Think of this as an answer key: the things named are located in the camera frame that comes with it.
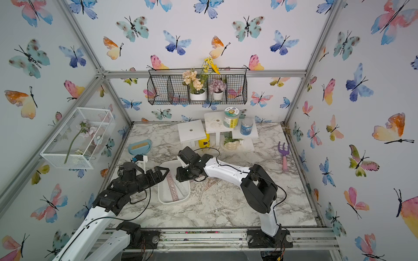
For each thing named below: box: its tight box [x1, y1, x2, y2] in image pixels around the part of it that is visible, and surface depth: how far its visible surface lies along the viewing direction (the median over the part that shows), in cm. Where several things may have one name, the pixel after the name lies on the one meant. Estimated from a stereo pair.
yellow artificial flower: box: [203, 56, 221, 76], surface depth 84 cm
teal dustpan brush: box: [127, 138, 153, 155], surface depth 109 cm
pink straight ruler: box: [167, 171, 179, 202], surface depth 90 cm
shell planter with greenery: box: [223, 136, 244, 151], surface depth 98 cm
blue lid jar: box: [240, 117, 254, 136], surface depth 91 cm
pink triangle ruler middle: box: [203, 176, 221, 192], surface depth 93 cm
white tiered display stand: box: [176, 110, 260, 152], surface depth 96 cm
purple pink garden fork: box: [278, 141, 291, 172], surface depth 103 cm
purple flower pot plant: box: [209, 78, 227, 101], surface depth 92 cm
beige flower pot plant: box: [182, 70, 207, 102], surface depth 84 cm
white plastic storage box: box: [157, 159, 192, 205], surface depth 90 cm
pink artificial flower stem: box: [63, 119, 98, 165], surface depth 76 cm
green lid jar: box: [223, 106, 241, 129], surface depth 85 cm
